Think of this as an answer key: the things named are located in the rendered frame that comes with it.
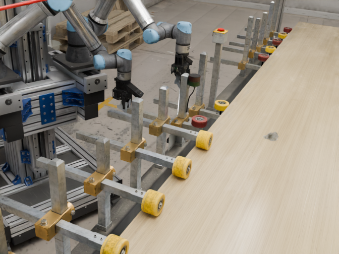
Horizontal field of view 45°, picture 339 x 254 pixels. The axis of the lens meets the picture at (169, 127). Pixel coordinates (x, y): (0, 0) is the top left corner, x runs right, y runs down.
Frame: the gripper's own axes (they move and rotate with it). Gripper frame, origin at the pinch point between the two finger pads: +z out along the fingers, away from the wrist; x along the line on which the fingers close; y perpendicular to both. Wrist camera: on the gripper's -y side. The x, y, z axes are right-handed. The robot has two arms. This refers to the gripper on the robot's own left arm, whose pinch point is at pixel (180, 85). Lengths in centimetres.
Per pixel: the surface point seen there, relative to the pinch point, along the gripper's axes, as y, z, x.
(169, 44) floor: -369, 96, -171
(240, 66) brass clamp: -102, 17, 8
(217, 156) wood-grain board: 47, 8, 38
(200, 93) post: -8.7, 5.6, 8.5
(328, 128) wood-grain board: -8, 8, 79
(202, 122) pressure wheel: 21.6, 7.4, 21.5
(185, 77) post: 16.3, -12.2, 8.5
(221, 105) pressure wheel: -2.7, 7.1, 23.4
